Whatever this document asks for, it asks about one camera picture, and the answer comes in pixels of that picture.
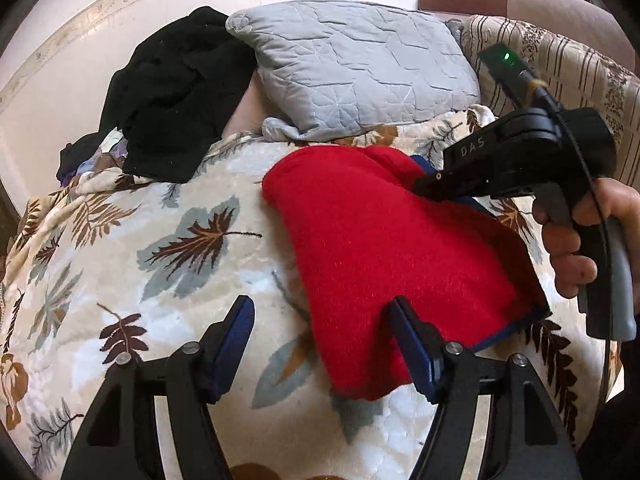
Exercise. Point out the person's right hand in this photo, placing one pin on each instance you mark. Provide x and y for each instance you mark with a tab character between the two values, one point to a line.
570	265

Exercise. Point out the small dark cloth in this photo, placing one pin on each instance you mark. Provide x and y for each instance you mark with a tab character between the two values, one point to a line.
72	160

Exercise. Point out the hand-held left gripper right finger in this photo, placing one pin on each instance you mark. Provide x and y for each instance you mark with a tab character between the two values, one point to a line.
412	350

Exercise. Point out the red and blue sweater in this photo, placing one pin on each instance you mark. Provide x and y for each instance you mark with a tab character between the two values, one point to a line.
375	240

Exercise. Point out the purple cloth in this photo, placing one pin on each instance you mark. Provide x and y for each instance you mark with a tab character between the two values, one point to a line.
107	157

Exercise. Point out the grey quilted pillow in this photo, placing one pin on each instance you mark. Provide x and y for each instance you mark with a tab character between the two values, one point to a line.
350	70

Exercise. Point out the striped floral pillow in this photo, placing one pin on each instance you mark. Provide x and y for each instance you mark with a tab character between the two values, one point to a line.
575	70

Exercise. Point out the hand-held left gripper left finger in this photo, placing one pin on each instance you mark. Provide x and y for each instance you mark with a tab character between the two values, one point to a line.
230	345

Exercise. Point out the black garment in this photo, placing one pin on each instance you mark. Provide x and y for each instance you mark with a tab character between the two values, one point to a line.
175	100

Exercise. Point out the leaf print blanket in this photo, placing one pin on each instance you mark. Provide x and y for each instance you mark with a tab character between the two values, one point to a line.
150	310

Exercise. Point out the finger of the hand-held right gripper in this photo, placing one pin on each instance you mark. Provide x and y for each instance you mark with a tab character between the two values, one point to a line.
445	184

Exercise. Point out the brown and beige sofa backrest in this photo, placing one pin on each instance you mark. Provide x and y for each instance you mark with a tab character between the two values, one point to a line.
500	2

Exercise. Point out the person's dark clothing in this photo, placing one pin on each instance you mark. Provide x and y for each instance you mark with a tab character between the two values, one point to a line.
615	420

